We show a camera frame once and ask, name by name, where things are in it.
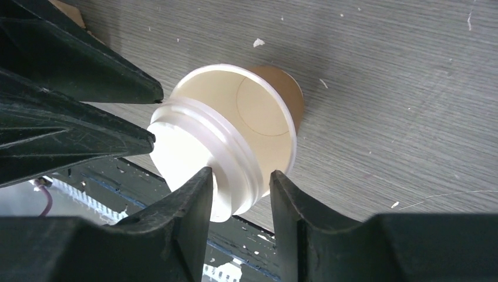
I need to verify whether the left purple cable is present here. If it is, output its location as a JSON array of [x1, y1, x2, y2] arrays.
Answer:
[[33, 179, 54, 217]]

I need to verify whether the brown pulp cup carrier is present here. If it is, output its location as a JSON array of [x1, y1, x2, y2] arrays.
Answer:
[[49, 0, 103, 43]]

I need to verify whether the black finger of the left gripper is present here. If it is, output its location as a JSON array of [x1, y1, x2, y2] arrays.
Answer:
[[1, 69, 155, 187]]

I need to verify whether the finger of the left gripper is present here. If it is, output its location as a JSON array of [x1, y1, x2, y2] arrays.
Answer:
[[1, 1, 164, 104]]

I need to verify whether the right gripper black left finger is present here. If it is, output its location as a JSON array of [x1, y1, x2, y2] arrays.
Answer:
[[113, 167, 213, 281]]

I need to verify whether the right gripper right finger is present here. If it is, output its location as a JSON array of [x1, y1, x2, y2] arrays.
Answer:
[[270, 170, 374, 281]]

